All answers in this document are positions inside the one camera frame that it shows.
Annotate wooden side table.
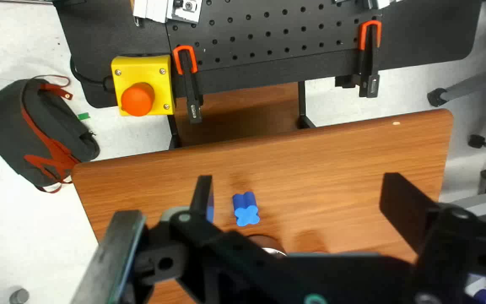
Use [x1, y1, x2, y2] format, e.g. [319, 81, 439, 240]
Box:
[71, 83, 454, 304]

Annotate right orange black clamp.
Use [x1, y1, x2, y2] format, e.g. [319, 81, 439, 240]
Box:
[336, 21, 383, 98]

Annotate orange black clamp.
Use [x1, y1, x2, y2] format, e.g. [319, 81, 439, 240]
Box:
[172, 44, 203, 124]
[336, 21, 383, 98]

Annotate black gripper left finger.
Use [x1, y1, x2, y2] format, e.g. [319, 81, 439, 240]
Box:
[191, 176, 215, 222]

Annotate yellow emergency stop box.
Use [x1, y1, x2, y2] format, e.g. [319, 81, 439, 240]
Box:
[112, 56, 176, 117]

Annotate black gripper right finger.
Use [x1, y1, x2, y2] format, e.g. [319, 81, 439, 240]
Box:
[380, 173, 441, 254]

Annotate black perforated breadboard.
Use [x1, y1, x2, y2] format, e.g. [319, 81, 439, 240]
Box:
[53, 0, 483, 108]

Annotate grey red bag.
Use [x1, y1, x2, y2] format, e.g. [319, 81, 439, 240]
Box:
[0, 78, 100, 193]

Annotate left orange black clamp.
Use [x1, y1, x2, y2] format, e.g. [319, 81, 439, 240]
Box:
[172, 44, 203, 124]

